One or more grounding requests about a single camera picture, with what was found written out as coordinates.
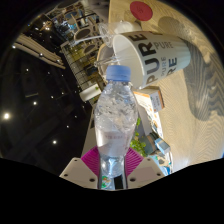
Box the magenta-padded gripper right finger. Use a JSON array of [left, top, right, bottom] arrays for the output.
[[125, 146, 166, 190]]

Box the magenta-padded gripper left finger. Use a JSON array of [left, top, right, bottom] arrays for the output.
[[59, 146, 101, 190]]

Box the clear blue-capped water bottle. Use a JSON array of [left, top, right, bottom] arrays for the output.
[[93, 64, 139, 191]]

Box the green potted plant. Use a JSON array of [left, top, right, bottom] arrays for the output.
[[129, 116, 158, 158]]

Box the small light blue box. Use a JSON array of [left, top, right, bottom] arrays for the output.
[[153, 137, 172, 155]]

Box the white rectangular box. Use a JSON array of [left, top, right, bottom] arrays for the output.
[[133, 87, 165, 114]]

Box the group of ceiling lights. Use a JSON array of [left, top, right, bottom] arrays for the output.
[[1, 33, 71, 148]]

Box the group of dining chairs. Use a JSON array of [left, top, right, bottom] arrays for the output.
[[46, 3, 111, 101]]

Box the clear plastic cup with straw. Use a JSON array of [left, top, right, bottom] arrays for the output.
[[68, 20, 143, 68]]

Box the flat round red coaster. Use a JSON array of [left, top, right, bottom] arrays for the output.
[[129, 0, 154, 22]]

